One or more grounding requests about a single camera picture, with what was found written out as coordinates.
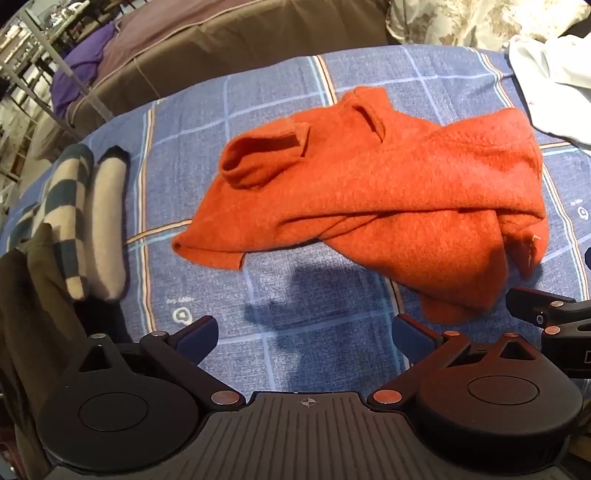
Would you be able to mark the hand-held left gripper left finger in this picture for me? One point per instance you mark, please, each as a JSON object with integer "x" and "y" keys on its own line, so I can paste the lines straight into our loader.
{"x": 199, "y": 333}

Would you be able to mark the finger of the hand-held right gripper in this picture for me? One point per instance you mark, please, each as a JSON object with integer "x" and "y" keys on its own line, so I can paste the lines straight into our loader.
{"x": 535, "y": 305}

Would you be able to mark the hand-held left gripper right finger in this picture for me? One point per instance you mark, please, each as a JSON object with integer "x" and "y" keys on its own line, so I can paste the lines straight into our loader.
{"x": 412, "y": 338}

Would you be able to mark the orange knit sweater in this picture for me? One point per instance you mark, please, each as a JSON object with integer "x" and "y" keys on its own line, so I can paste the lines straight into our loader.
{"x": 369, "y": 194}

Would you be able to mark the dark olive cloth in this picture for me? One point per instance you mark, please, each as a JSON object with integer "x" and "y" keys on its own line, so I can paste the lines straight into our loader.
{"x": 32, "y": 314}

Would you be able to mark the blue checked bedsheet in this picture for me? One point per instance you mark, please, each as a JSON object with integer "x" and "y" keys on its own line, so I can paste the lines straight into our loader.
{"x": 194, "y": 152}

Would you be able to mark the teal and cream striped cloth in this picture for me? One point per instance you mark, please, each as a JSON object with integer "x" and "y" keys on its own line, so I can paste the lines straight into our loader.
{"x": 64, "y": 203}

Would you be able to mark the white cloth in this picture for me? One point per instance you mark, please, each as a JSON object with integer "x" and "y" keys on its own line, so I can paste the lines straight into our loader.
{"x": 554, "y": 78}

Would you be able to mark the brown sofa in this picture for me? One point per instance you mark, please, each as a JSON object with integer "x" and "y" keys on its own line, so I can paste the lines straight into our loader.
{"x": 194, "y": 60}

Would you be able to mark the purple cloth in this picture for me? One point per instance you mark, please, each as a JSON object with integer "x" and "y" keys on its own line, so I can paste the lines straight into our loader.
{"x": 78, "y": 69}

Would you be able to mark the floral beige cloth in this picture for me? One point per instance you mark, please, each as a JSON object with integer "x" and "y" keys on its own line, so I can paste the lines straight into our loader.
{"x": 457, "y": 21}

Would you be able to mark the mauve cover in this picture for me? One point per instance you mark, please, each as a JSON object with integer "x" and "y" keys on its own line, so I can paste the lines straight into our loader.
{"x": 175, "y": 32}

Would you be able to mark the metal rack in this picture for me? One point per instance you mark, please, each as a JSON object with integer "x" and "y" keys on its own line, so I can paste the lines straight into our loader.
{"x": 32, "y": 55}

